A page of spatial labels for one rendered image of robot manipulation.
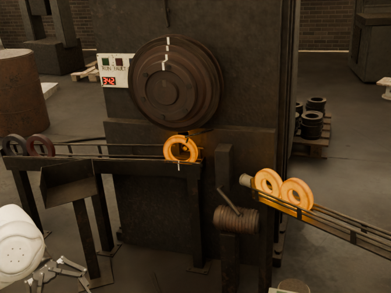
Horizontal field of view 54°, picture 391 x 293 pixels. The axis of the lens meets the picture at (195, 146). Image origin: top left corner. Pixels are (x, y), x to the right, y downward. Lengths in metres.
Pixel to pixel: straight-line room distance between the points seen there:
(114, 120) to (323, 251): 1.49
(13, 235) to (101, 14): 1.51
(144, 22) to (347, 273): 1.77
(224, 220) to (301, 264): 0.71
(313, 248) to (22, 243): 2.04
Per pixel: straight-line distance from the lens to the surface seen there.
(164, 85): 1.77
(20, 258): 0.79
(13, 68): 4.48
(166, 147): 2.02
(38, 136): 2.44
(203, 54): 1.77
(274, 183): 1.74
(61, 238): 2.85
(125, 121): 2.18
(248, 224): 1.90
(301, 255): 2.52
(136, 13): 2.02
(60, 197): 2.11
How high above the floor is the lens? 1.64
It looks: 25 degrees down
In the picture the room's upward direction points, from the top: 4 degrees counter-clockwise
